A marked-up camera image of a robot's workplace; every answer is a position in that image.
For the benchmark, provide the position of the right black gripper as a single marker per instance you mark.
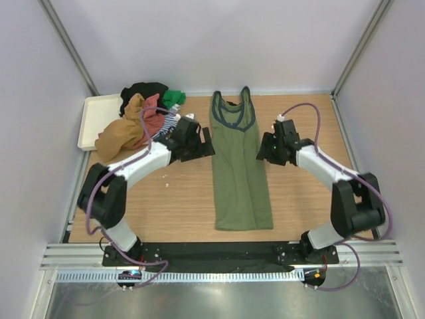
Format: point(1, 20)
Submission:
point(264, 152)

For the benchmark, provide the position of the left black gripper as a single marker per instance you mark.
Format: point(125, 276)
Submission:
point(206, 150)

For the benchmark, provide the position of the olive green printed tank top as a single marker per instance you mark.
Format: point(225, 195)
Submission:
point(240, 185)

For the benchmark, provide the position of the tan brown tank top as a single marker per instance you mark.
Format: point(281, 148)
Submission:
point(123, 133)

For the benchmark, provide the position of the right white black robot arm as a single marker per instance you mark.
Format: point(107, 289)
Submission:
point(356, 202)

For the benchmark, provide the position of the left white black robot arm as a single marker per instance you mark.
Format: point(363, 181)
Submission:
point(103, 196)

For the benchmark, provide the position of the blue white striped tank top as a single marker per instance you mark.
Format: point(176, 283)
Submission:
point(170, 122)

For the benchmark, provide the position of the dusty pink tank top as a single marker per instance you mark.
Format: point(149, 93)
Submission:
point(152, 120)

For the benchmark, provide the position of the bright green tank top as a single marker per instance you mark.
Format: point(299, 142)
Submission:
point(172, 97)

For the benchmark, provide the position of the black tank top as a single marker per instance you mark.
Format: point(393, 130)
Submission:
point(146, 89)

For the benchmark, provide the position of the white plastic tray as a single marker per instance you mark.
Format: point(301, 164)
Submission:
point(99, 111)

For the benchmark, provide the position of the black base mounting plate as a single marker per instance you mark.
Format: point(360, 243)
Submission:
point(233, 257)

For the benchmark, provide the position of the slotted white cable duct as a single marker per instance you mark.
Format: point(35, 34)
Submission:
point(134, 276)

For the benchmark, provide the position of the aluminium front rail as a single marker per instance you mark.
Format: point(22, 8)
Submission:
point(380, 253)

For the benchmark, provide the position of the right aluminium frame post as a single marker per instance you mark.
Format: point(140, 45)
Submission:
point(371, 27)

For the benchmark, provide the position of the aluminium frame post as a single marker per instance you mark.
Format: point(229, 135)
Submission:
point(371, 27)
point(66, 41)

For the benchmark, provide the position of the left aluminium frame post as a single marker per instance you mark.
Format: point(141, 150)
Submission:
point(66, 41)

